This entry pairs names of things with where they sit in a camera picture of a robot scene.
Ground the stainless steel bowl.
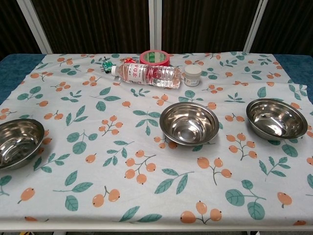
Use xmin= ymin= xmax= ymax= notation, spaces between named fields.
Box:
xmin=159 ymin=101 xmax=220 ymax=146
xmin=0 ymin=118 xmax=45 ymax=170
xmin=246 ymin=98 xmax=309 ymax=141

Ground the white metal frame post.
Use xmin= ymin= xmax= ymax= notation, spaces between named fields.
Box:
xmin=148 ymin=0 xmax=163 ymax=52
xmin=243 ymin=0 xmax=268 ymax=53
xmin=16 ymin=0 xmax=53 ymax=54

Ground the clear plastic water bottle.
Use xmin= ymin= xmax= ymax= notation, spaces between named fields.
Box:
xmin=111 ymin=62 xmax=183 ymax=89

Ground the small white jar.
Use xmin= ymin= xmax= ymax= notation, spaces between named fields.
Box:
xmin=183 ymin=65 xmax=202 ymax=87

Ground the floral fruit print tablecloth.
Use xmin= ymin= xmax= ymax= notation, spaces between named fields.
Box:
xmin=0 ymin=51 xmax=313 ymax=227

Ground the small green plug adapter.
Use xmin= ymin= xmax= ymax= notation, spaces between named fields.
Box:
xmin=99 ymin=57 xmax=115 ymax=74

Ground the red tape roll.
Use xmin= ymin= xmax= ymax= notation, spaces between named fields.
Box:
xmin=139 ymin=49 xmax=170 ymax=67

